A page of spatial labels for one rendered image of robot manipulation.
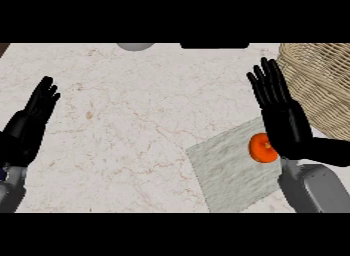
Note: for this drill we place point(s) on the wicker basket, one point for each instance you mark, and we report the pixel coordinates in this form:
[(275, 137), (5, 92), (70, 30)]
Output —
[(329, 90)]

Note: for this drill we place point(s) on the orange squash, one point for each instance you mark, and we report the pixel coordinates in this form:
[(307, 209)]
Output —
[(260, 149)]

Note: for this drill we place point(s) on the grey round object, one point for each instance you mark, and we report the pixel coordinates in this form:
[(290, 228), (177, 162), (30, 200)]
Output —
[(136, 46)]

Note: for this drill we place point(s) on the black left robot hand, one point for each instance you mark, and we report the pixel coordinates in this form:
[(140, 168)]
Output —
[(28, 123)]

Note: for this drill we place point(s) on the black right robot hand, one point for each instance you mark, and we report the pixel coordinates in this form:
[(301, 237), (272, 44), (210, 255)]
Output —
[(287, 126)]

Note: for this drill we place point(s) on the grey placemat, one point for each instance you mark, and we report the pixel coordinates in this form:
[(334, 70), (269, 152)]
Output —
[(233, 170)]

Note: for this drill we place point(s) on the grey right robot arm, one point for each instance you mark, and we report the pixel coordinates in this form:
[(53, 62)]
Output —
[(313, 188)]

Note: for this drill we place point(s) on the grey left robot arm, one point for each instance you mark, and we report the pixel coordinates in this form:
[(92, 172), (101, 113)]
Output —
[(3, 190)]

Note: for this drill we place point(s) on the black flat object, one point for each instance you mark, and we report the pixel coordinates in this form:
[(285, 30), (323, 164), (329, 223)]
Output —
[(214, 45)]

